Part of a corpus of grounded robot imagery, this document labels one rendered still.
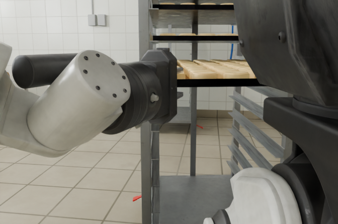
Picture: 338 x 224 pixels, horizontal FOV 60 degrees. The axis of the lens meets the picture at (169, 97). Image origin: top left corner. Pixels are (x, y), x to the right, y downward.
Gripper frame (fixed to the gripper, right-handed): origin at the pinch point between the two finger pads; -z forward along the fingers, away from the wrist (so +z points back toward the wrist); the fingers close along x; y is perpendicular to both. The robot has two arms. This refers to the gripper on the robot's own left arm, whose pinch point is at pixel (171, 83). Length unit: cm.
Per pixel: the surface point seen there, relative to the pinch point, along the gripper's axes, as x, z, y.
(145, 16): 14.8, -27.4, 22.6
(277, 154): -28, -50, -12
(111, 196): -78, -75, 78
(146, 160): -28.5, -27.0, 23.1
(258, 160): -37, -65, -4
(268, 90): -9, -62, -7
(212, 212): -63, -63, 14
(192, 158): -54, -92, 36
